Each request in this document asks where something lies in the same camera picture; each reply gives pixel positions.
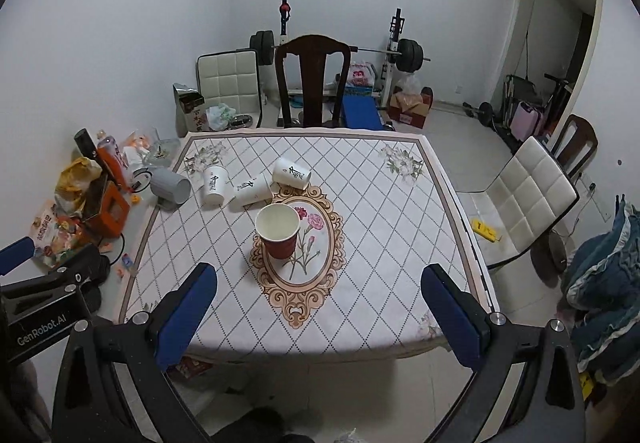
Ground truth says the white paper cup left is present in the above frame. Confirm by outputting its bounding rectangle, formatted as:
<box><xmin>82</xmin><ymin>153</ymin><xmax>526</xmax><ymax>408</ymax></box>
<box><xmin>202</xmin><ymin>166</ymin><xmax>229</xmax><ymax>207</ymax></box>

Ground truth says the white paper cup middle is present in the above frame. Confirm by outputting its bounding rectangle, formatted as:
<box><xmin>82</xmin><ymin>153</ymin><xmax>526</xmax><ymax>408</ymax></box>
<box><xmin>234</xmin><ymin>173</ymin><xmax>273</xmax><ymax>207</ymax></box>

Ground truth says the colourful snack bag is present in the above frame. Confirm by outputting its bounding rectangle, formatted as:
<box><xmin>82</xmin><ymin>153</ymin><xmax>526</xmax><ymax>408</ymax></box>
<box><xmin>29</xmin><ymin>200</ymin><xmax>90</xmax><ymax>269</ymax></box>

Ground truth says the blue red small bottle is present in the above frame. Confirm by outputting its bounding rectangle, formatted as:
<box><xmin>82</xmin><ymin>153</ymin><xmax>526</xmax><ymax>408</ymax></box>
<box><xmin>122</xmin><ymin>253</ymin><xmax>134</xmax><ymax>270</ymax></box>

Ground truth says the black round lid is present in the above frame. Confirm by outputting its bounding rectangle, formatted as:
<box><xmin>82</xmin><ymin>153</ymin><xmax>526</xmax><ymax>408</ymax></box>
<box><xmin>89</xmin><ymin>253</ymin><xmax>111</xmax><ymax>287</ymax></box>

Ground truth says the yellow plastic bag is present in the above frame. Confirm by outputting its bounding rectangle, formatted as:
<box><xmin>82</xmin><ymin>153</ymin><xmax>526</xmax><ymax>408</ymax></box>
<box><xmin>54</xmin><ymin>156</ymin><xmax>102</xmax><ymax>215</ymax></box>

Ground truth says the yellow object on chair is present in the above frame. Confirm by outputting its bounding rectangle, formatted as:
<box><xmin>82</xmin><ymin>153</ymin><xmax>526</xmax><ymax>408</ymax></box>
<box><xmin>471</xmin><ymin>218</ymin><xmax>500</xmax><ymax>243</ymax></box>

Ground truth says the orange gift box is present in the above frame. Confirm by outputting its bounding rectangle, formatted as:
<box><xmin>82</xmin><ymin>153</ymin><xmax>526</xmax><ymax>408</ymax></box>
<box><xmin>82</xmin><ymin>178</ymin><xmax>130</xmax><ymax>238</ymax></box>

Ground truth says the grey ribbed mug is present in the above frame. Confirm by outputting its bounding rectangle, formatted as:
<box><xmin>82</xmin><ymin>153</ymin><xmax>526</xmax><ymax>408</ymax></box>
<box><xmin>150</xmin><ymin>168</ymin><xmax>192</xmax><ymax>207</ymax></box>

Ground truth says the white padded chair right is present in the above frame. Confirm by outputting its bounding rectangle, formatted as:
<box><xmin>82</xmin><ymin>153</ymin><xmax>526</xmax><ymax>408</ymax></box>
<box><xmin>458</xmin><ymin>136</ymin><xmax>579</xmax><ymax>270</ymax></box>

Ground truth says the white padded chair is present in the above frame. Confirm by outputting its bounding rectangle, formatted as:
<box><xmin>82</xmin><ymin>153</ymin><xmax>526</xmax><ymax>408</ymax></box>
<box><xmin>458</xmin><ymin>136</ymin><xmax>579</xmax><ymax>270</ymax></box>
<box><xmin>195</xmin><ymin>48</ymin><xmax>264</xmax><ymax>128</ymax></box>

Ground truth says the blue denim clothes pile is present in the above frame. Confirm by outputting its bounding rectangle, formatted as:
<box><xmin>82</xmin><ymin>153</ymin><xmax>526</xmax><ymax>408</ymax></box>
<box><xmin>561</xmin><ymin>196</ymin><xmax>639</xmax><ymax>385</ymax></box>

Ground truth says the orange white snack package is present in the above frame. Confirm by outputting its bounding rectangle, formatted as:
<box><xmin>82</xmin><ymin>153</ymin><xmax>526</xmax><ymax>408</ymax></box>
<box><xmin>96</xmin><ymin>130</ymin><xmax>131</xmax><ymax>192</ymax></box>

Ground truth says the floral diamond pattern tablecloth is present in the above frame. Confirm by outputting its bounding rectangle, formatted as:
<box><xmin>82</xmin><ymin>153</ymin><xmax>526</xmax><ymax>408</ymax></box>
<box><xmin>114</xmin><ymin>129</ymin><xmax>498</xmax><ymax>363</ymax></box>

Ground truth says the silver black carton box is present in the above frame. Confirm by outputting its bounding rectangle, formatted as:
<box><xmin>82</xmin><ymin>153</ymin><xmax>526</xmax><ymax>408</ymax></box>
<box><xmin>172</xmin><ymin>83</ymin><xmax>208</xmax><ymax>137</ymax></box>

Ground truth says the pink suitcase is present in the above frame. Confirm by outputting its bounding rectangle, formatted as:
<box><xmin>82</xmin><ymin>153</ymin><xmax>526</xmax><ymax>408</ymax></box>
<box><xmin>510</xmin><ymin>102</ymin><xmax>544</xmax><ymax>142</ymax></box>

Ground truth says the small dumbbell on floor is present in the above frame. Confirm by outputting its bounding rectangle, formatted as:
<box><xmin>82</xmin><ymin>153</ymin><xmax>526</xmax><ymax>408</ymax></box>
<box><xmin>462</xmin><ymin>102</ymin><xmax>494</xmax><ymax>128</ymax></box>

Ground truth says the dark wooden chair by door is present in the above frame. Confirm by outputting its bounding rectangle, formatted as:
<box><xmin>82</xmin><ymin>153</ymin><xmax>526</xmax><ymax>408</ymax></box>
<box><xmin>551</xmin><ymin>114</ymin><xmax>598</xmax><ymax>183</ymax></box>

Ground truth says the cardboard box on floor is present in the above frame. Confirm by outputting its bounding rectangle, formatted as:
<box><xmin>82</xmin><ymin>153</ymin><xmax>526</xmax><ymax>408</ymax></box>
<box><xmin>387</xmin><ymin>86</ymin><xmax>434</xmax><ymax>129</ymax></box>

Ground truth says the blue weight bench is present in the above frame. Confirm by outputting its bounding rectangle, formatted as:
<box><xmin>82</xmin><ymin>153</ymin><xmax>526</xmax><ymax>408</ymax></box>
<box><xmin>343</xmin><ymin>95</ymin><xmax>384</xmax><ymax>131</ymax></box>

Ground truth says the white padded chair back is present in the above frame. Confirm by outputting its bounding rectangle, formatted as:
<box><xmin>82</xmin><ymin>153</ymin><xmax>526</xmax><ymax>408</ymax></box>
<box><xmin>195</xmin><ymin>48</ymin><xmax>264</xmax><ymax>128</ymax></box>

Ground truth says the red white plastic bag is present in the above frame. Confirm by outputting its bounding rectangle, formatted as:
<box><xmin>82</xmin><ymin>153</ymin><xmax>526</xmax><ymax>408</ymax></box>
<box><xmin>346</xmin><ymin>62</ymin><xmax>376</xmax><ymax>88</ymax></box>

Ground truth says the barbell with black plates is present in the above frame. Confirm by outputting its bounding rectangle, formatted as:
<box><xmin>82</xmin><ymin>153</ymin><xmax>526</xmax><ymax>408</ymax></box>
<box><xmin>248</xmin><ymin>30</ymin><xmax>430</xmax><ymax>73</ymax></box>

